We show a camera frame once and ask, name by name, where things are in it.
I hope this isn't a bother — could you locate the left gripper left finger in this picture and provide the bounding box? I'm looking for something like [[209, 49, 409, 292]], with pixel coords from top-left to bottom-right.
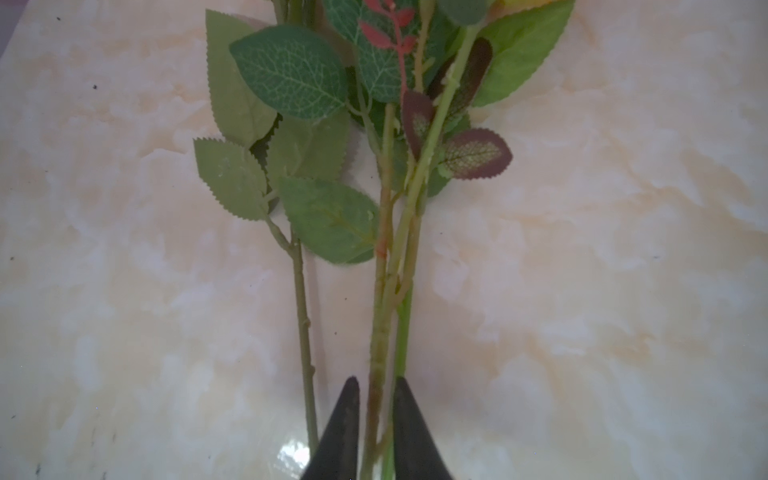
[[300, 376, 360, 480]]

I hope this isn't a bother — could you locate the pink rose long stem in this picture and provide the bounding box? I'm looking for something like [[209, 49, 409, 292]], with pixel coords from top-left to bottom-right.
[[193, 1, 351, 450]]

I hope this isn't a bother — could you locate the pink peach peony sprig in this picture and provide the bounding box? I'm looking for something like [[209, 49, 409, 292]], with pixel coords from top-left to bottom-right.
[[324, 1, 574, 479]]

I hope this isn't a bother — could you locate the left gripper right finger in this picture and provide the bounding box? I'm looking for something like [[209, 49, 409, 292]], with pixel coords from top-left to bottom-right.
[[393, 376, 452, 480]]

